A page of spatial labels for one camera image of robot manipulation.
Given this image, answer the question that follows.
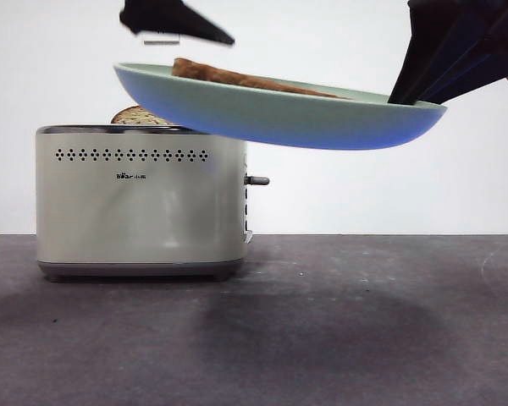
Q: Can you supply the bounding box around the cream two-slot toaster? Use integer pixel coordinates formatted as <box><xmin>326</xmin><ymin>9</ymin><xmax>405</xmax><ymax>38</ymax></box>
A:
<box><xmin>36</xmin><ymin>123</ymin><xmax>251</xmax><ymax>283</ymax></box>

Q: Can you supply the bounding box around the small bread slice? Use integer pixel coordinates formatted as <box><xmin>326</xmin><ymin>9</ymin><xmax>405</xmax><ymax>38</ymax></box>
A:
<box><xmin>111</xmin><ymin>106</ymin><xmax>179</xmax><ymax>127</ymax></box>

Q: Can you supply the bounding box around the large bread slice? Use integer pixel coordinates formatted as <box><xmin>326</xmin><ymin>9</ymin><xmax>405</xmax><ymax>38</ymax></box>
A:
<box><xmin>172</xmin><ymin>58</ymin><xmax>353</xmax><ymax>101</ymax></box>

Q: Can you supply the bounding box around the pale green round plate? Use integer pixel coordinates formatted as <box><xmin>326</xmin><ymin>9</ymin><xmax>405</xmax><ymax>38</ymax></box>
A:
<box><xmin>113</xmin><ymin>62</ymin><xmax>449</xmax><ymax>151</ymax></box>

